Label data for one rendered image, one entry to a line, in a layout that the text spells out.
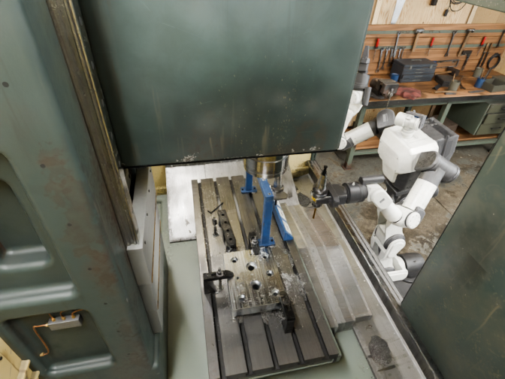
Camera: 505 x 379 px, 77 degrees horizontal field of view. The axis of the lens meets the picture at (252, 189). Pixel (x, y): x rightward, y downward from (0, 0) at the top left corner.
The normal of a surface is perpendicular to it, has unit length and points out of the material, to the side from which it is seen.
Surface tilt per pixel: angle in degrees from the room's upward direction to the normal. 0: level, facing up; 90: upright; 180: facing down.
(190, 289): 0
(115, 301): 90
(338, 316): 7
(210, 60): 90
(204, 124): 90
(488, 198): 90
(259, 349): 0
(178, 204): 23
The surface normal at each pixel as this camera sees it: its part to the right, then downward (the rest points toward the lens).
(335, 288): 0.06, -0.69
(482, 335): -0.98, 0.10
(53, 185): 0.20, 0.62
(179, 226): 0.11, -0.46
